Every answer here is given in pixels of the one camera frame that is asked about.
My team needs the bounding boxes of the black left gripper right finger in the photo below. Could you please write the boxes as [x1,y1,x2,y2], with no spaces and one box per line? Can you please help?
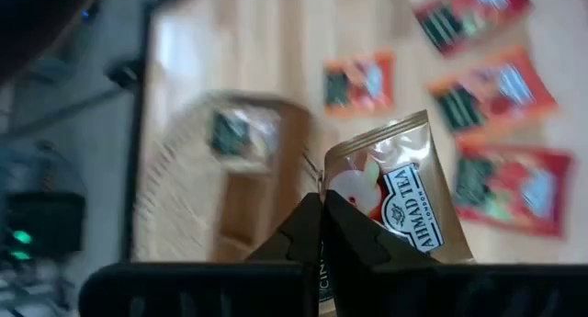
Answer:
[322,189,588,317]

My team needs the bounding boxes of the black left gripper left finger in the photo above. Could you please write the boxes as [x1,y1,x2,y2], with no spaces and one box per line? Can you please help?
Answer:
[77,191,323,317]

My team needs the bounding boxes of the orange peach tea packet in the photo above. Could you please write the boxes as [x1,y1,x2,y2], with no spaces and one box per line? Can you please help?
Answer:
[322,51,397,119]
[427,45,560,135]

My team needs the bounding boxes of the wooden compartment tea box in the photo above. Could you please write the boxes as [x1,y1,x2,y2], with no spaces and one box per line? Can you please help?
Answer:
[201,90,339,264]

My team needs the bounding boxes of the red strawberry tea packet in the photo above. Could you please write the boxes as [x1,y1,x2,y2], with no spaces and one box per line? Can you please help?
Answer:
[412,0,533,57]
[451,142,577,239]

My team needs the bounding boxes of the round woven straw placemat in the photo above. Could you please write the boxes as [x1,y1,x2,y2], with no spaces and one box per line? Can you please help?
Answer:
[131,96,231,264]

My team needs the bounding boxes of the black device green lights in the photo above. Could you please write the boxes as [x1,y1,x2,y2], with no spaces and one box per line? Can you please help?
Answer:
[0,142,88,263]

